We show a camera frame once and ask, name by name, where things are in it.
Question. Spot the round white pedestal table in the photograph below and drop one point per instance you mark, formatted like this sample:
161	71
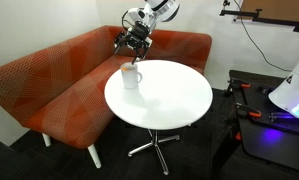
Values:
162	103

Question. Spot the orange patterned corner sofa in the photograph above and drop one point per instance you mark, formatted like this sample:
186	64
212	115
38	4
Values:
62	90

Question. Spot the brown cork board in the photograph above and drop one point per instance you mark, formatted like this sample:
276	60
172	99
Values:
275	8

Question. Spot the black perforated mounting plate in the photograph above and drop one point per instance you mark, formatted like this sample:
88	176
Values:
255	100

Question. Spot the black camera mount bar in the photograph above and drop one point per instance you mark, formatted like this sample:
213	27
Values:
265	19

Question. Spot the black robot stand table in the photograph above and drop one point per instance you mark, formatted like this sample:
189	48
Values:
269	146

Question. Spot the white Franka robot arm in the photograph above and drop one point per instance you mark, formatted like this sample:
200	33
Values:
292	90

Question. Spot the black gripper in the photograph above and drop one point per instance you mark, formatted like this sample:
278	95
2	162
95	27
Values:
138	35

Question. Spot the white ceramic mug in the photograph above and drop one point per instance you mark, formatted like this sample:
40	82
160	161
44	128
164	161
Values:
129	77

